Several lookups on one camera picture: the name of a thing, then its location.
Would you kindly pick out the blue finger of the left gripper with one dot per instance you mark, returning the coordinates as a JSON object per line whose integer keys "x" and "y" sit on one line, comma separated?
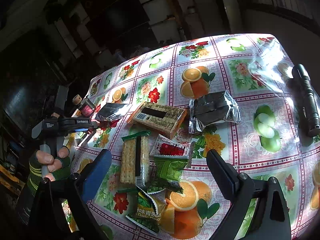
{"x": 79, "y": 130}

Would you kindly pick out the dark red foil wrapper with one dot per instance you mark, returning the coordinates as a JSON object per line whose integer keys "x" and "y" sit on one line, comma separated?
{"x": 108, "y": 124}

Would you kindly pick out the orange biscuit pack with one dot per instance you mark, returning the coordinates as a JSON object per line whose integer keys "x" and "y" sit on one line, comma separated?
{"x": 166, "y": 120}

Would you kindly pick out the black flashlight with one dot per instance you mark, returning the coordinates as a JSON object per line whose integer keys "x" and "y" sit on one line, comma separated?
{"x": 302, "y": 78}

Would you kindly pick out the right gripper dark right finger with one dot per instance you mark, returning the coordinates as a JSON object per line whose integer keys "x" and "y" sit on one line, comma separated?
{"x": 224, "y": 174}

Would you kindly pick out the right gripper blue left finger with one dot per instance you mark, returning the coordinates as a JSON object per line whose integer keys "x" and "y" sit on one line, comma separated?
{"x": 92, "y": 175}

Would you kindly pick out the dark foil packet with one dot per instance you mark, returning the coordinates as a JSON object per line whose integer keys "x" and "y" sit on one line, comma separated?
{"x": 112, "y": 111}

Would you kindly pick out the silver foil snack pack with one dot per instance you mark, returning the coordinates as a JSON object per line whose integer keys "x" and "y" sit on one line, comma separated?
{"x": 211, "y": 109}

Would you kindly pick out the floral fruit tablecloth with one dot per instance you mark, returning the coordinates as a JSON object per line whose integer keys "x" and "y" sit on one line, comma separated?
{"x": 267, "y": 142}

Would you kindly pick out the pink label jar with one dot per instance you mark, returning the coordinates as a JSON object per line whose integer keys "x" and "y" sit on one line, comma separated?
{"x": 86, "y": 107}

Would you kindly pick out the green leafy snack bag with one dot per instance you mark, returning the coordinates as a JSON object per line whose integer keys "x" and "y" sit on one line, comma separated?
{"x": 168, "y": 173}

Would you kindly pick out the red white small packet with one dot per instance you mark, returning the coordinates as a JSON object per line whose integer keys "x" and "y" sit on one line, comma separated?
{"x": 168, "y": 148}

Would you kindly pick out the left hand green glove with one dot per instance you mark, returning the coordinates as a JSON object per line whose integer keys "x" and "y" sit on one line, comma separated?
{"x": 44, "y": 165}

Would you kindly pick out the green peas bag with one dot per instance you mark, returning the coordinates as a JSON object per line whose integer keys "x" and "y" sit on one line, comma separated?
{"x": 149, "y": 209}

